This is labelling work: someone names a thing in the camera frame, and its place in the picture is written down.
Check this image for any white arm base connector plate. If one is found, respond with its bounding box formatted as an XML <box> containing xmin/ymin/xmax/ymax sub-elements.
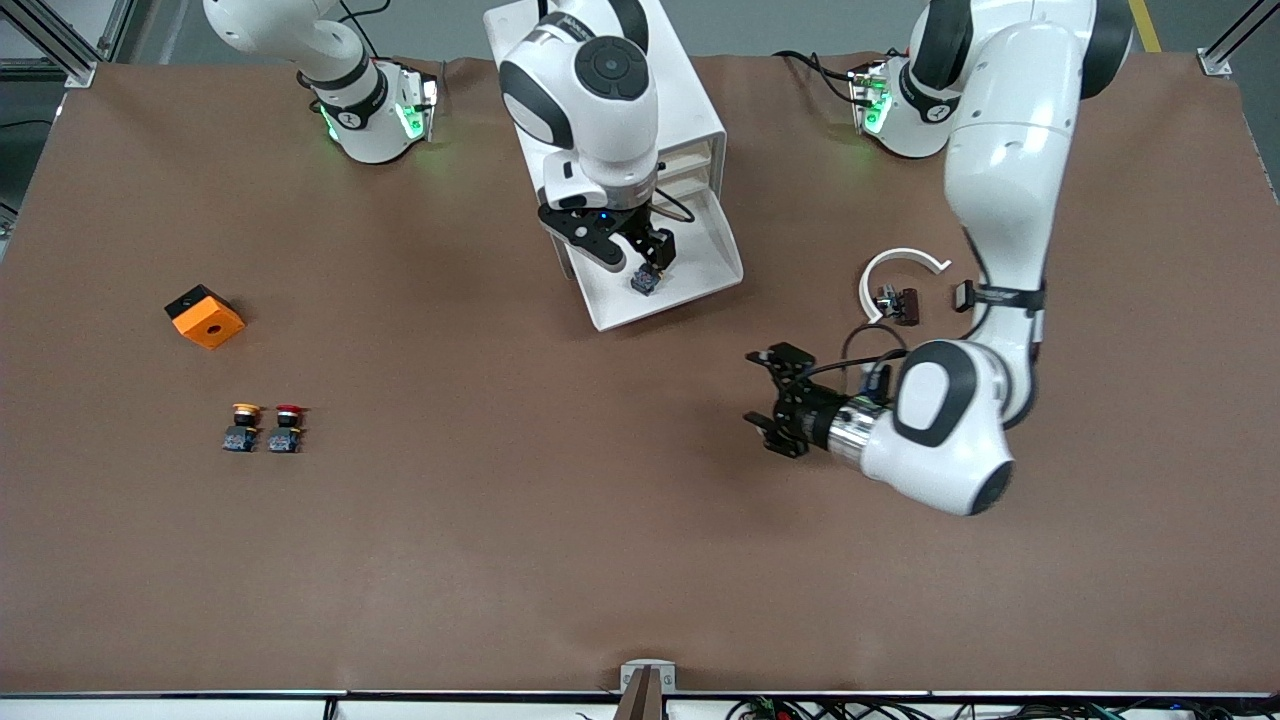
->
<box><xmin>398</xmin><ymin>65</ymin><xmax>441</xmax><ymax>143</ymax></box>
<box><xmin>848</xmin><ymin>60</ymin><xmax>893</xmax><ymax>133</ymax></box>

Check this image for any red push button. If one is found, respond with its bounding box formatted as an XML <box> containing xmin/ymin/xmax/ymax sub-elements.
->
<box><xmin>267</xmin><ymin>403</ymin><xmax>309</xmax><ymax>454</ymax></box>

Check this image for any yellow push button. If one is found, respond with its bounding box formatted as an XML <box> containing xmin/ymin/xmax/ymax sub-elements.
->
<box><xmin>222</xmin><ymin>403</ymin><xmax>264</xmax><ymax>454</ymax></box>

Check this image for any white curved plastic piece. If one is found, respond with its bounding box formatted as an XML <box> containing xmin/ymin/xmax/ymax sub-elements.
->
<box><xmin>858</xmin><ymin>247</ymin><xmax>952</xmax><ymax>328</ymax></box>

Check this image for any small brown component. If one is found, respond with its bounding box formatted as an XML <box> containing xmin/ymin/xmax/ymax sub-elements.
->
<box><xmin>875</xmin><ymin>285</ymin><xmax>921</xmax><ymax>327</ymax></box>

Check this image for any brown table cover mat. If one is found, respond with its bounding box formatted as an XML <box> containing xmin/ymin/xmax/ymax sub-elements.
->
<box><xmin>0</xmin><ymin>52</ymin><xmax>1280</xmax><ymax>696</ymax></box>

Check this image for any orange and black box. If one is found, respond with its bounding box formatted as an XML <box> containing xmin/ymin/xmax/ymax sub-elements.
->
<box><xmin>164</xmin><ymin>284</ymin><xmax>246</xmax><ymax>351</ymax></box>

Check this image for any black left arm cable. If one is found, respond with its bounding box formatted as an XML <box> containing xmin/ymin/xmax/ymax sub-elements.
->
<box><xmin>840</xmin><ymin>322</ymin><xmax>907</xmax><ymax>377</ymax></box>

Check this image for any black base cable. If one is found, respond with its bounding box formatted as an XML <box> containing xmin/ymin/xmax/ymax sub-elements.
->
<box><xmin>772</xmin><ymin>48</ymin><xmax>881</xmax><ymax>106</ymax></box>
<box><xmin>335</xmin><ymin>0</ymin><xmax>403</xmax><ymax>73</ymax></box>

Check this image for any small grey metal bracket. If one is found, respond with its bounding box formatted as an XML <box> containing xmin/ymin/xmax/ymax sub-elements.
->
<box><xmin>620</xmin><ymin>660</ymin><xmax>676</xmax><ymax>693</ymax></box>

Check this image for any brown camera post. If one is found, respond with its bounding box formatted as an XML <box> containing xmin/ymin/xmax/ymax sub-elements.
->
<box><xmin>613</xmin><ymin>668</ymin><xmax>666</xmax><ymax>720</ymax></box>

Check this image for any aluminium frame profile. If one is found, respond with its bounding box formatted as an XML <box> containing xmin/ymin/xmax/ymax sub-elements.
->
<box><xmin>1197</xmin><ymin>0</ymin><xmax>1280</xmax><ymax>78</ymax></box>
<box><xmin>0</xmin><ymin>0</ymin><xmax>101</xmax><ymax>89</ymax></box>

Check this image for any white table edge rail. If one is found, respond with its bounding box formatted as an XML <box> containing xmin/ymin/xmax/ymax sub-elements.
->
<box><xmin>0</xmin><ymin>690</ymin><xmax>1280</xmax><ymax>720</ymax></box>

